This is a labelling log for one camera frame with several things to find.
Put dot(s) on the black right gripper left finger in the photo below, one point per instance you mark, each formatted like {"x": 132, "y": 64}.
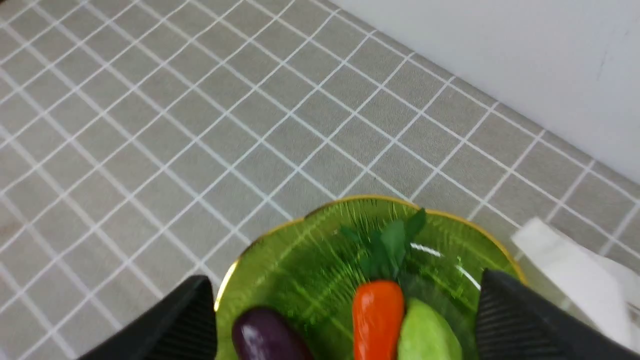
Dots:
{"x": 182, "y": 326}

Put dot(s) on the light green vegetable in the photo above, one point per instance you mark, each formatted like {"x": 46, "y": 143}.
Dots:
{"x": 426, "y": 335}

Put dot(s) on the orange carrot with green leaves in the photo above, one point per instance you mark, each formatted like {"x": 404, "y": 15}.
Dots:
{"x": 378, "y": 306}

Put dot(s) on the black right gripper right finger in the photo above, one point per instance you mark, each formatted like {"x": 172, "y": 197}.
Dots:
{"x": 515, "y": 323}

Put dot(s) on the purple eggplant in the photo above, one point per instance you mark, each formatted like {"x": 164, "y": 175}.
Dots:
{"x": 262, "y": 333}

